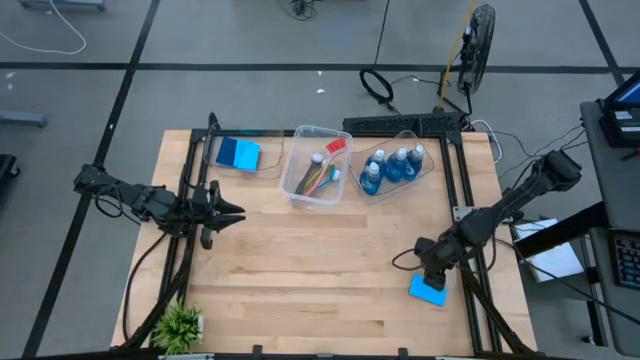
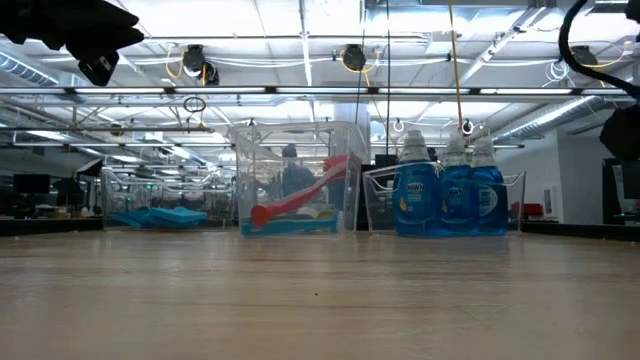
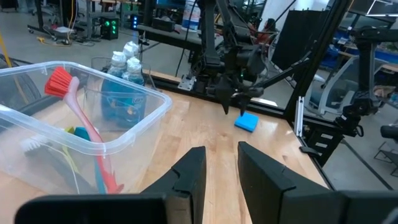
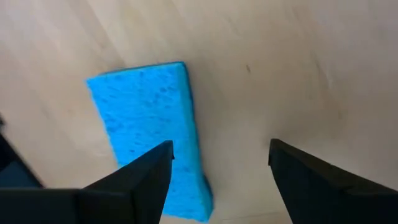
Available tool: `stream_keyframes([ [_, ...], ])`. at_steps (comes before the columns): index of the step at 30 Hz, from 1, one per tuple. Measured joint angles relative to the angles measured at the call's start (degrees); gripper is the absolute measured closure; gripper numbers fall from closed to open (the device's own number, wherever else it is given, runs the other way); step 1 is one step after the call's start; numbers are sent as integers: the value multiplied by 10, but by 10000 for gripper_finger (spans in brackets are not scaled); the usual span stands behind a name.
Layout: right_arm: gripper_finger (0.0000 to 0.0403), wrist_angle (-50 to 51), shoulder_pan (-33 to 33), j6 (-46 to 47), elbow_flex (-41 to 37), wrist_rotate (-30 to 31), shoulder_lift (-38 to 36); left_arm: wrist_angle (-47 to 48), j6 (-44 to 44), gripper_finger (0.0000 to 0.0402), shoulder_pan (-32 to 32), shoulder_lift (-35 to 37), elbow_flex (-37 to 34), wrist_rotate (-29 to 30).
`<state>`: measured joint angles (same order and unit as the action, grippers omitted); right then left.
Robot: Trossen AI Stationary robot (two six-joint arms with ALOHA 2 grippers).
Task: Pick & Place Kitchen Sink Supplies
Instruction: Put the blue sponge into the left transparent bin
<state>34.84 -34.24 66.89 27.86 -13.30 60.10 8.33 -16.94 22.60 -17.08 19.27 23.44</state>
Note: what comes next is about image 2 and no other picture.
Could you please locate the person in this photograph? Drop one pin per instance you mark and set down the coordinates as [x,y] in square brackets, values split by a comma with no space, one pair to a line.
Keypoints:
[296,175]

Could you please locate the blue Dawn dish soap bottle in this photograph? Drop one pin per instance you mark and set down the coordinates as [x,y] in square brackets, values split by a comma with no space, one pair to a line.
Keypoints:
[415,200]
[456,200]
[492,200]

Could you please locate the white wall dispenser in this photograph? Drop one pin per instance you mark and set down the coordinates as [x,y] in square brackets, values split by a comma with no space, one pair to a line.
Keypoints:
[550,200]

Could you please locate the silver ventilation duct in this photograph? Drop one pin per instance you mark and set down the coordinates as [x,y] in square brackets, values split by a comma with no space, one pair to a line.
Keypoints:
[550,117]

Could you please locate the long ceiling light bar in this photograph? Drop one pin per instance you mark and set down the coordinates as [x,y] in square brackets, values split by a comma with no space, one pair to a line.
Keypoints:
[325,90]

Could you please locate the shallow clear plastic bin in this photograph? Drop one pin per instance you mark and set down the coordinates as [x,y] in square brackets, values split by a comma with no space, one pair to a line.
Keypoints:
[170,195]

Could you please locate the deep clear plastic tub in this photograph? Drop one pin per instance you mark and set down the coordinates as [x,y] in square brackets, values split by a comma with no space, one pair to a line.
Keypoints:
[270,175]

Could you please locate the dark wall screen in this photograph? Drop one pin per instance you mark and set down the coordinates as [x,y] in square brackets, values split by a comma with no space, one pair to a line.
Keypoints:
[631,185]

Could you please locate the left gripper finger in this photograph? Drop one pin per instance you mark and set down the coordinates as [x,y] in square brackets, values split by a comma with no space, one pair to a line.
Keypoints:
[117,15]
[102,50]

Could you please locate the red box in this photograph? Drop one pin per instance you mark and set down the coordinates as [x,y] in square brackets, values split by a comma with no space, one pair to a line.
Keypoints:
[534,209]

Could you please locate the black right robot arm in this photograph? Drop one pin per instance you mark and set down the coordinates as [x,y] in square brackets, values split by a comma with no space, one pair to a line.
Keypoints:
[622,132]

